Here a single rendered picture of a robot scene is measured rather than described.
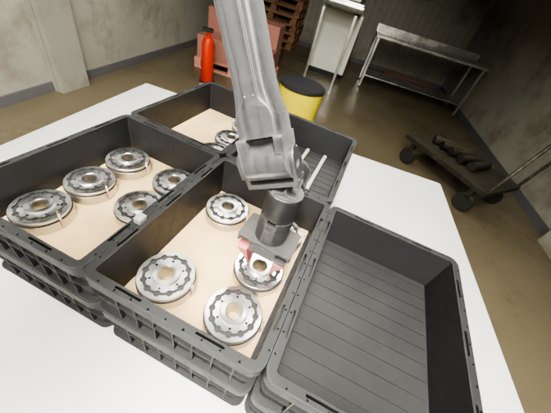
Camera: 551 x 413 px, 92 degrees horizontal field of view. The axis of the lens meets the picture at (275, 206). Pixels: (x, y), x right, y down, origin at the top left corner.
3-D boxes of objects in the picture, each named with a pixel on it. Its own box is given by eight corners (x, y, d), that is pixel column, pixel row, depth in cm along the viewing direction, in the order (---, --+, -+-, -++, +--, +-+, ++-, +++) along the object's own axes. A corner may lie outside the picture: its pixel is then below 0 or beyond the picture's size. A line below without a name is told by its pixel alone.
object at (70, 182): (84, 202, 57) (84, 200, 56) (52, 181, 59) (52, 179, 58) (125, 180, 64) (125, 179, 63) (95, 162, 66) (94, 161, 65)
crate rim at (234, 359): (257, 383, 35) (261, 378, 34) (81, 281, 40) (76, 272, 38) (328, 211, 65) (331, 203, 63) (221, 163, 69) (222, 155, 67)
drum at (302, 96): (307, 145, 276) (328, 84, 235) (299, 164, 247) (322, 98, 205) (271, 133, 279) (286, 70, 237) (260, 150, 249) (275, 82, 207)
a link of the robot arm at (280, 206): (265, 188, 38) (302, 202, 37) (277, 165, 43) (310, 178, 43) (255, 221, 42) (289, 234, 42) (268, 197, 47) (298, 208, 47)
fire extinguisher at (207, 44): (207, 79, 346) (209, 24, 305) (221, 87, 337) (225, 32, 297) (190, 82, 328) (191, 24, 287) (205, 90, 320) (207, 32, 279)
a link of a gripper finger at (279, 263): (256, 249, 57) (265, 219, 51) (286, 265, 56) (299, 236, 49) (240, 272, 52) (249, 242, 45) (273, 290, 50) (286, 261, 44)
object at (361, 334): (433, 508, 37) (495, 514, 30) (248, 399, 42) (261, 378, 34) (425, 288, 66) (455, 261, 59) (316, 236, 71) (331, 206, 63)
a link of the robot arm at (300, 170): (233, 157, 37) (290, 150, 34) (258, 128, 46) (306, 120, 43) (257, 222, 44) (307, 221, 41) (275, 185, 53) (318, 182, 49)
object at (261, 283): (270, 300, 50) (270, 298, 49) (225, 274, 51) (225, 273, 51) (289, 261, 57) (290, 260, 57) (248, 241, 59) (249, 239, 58)
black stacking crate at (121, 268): (247, 397, 42) (259, 378, 34) (97, 309, 46) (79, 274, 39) (315, 236, 71) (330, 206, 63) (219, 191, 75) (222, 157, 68)
